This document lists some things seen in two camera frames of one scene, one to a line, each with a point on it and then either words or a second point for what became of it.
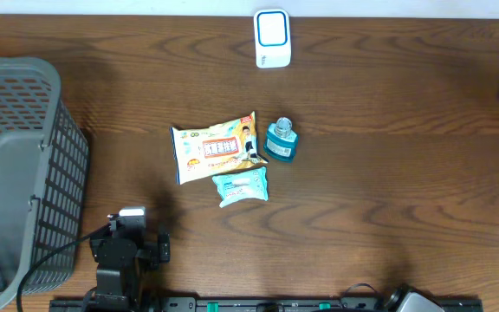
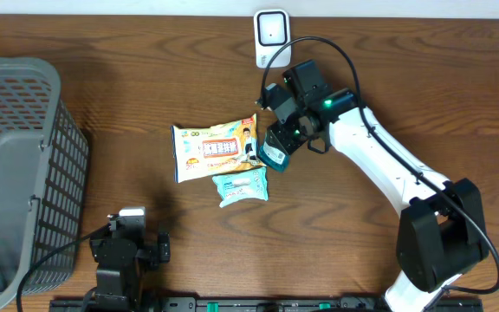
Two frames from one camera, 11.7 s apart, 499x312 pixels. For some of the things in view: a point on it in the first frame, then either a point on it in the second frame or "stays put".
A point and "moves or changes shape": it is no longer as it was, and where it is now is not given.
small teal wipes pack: (242, 185) stays put
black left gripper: (154, 252) stays put
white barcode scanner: (273, 37) stays put
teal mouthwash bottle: (281, 141) moves or changes shape
